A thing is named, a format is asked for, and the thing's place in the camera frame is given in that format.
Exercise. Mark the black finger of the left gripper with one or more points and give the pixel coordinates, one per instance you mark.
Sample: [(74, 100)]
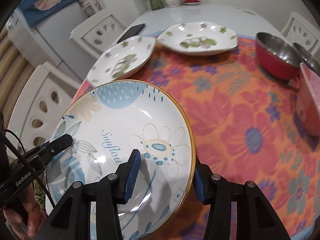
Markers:
[(47, 151)]

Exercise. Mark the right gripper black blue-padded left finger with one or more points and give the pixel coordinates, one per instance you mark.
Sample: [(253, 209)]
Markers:
[(70, 219)]

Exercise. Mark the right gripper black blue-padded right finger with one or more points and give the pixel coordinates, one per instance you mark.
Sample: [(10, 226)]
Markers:
[(256, 218)]

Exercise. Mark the blue floral round plate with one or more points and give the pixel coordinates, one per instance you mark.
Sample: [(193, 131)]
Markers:
[(106, 124)]

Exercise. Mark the white green-flower plate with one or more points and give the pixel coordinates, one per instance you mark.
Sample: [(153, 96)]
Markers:
[(198, 39), (122, 60)]

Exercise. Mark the pink cartoon bowl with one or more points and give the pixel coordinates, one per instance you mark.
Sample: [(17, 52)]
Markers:
[(307, 104)]

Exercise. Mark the red steel bowl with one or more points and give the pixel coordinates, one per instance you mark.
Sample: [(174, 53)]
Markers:
[(276, 56)]

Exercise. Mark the blue steel bowl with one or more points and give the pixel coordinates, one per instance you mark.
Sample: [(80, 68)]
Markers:
[(307, 58)]

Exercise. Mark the person left hand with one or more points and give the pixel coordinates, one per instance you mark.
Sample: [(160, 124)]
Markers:
[(36, 217)]

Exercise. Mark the white chair left near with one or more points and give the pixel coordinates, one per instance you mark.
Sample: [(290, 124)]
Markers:
[(44, 99)]

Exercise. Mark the white chair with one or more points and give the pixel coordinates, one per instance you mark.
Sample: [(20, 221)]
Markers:
[(299, 30), (96, 34), (44, 99)]

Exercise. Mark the orange floral tablecloth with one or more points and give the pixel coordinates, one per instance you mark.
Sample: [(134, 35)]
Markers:
[(245, 127)]

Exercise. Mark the white refrigerator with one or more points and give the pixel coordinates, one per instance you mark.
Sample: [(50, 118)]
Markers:
[(49, 41)]

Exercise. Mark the white chair left far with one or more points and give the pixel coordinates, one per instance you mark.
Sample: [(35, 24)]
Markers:
[(96, 34)]

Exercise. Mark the black smartphone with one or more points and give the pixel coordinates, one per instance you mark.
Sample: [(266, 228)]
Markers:
[(132, 31)]

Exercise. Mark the blue fridge cover cloth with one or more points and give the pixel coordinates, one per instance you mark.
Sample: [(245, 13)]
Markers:
[(36, 11)]

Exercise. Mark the white chair right far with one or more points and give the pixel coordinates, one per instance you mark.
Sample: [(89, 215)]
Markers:
[(299, 30)]

